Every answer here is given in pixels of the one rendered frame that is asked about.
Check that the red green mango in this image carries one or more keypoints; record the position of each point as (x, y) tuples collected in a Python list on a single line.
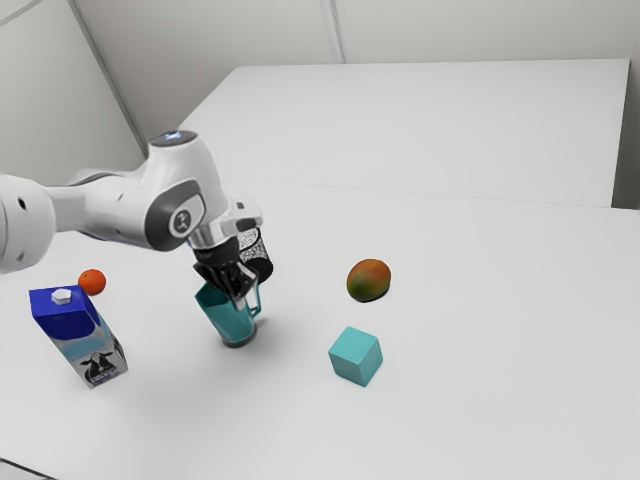
[(369, 280)]

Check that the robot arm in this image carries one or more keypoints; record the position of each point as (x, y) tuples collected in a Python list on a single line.
[(125, 200)]

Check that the teal faceted mug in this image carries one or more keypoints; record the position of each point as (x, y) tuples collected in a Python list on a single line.
[(231, 316)]

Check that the teal cube block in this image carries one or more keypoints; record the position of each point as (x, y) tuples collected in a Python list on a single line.
[(355, 356)]

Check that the blue milk carton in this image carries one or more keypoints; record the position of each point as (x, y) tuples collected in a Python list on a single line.
[(75, 335)]

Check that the orange fruit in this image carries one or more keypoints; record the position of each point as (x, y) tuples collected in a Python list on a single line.
[(92, 282)]

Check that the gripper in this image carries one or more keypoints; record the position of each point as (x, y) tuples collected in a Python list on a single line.
[(235, 257)]

